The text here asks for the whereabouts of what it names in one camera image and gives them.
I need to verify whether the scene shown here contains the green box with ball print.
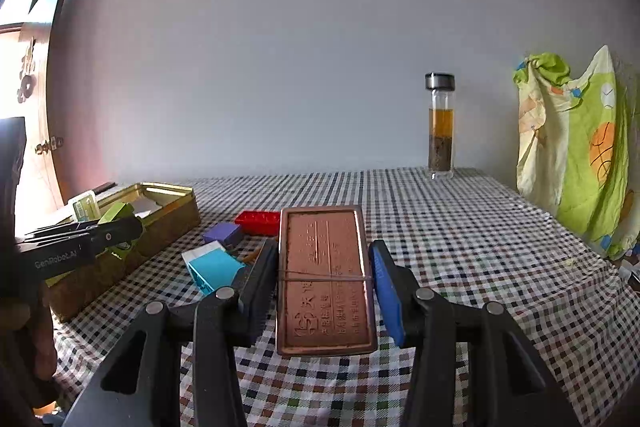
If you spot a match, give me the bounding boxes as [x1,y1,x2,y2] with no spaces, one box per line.
[97,202,141,260]

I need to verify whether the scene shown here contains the glass tea bottle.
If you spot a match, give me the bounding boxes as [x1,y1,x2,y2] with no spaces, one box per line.
[425,72,457,180]

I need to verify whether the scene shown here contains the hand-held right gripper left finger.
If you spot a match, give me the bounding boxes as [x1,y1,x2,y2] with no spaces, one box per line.
[62,238,279,427]

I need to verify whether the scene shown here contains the checkered tablecloth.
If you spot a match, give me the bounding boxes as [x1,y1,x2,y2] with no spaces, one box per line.
[50,167,640,427]

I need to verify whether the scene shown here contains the person's left hand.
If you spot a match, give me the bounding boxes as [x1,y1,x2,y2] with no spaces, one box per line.
[0,302,57,408]

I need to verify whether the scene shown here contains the brass door handle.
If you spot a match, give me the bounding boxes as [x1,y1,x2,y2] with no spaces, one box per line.
[35,136,65,155]

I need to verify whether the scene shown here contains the copper rectangular tin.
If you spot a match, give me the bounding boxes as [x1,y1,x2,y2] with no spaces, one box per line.
[275,205,379,357]

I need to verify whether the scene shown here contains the teal and white box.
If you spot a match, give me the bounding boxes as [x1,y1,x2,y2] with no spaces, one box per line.
[181,241,247,298]

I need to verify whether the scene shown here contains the gold metal tin box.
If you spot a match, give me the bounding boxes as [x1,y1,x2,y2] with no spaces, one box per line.
[44,182,202,323]

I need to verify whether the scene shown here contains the purple cube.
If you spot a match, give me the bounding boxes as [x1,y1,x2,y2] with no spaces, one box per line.
[202,222,244,250]

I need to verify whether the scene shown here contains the green printed blanket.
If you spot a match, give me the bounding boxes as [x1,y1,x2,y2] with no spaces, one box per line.
[512,45,640,260]

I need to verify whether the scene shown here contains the red building brick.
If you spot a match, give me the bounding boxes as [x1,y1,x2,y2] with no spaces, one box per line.
[234,209,281,237]

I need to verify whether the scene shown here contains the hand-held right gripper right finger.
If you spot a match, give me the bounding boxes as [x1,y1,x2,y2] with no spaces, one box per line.
[367,239,583,427]

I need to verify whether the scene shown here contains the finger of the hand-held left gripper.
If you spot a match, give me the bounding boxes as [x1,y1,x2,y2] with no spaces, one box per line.
[24,218,102,239]
[75,216,144,254]

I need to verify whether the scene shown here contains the rubber band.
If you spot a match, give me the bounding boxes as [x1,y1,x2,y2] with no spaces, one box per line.
[277,269,374,284]

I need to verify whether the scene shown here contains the dark door ornament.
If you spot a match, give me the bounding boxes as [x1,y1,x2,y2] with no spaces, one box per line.
[16,37,39,104]

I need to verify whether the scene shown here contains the green and white card pack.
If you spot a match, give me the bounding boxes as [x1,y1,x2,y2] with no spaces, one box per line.
[70,190,103,223]

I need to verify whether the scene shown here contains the wooden door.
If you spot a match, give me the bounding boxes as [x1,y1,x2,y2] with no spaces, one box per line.
[0,0,77,233]

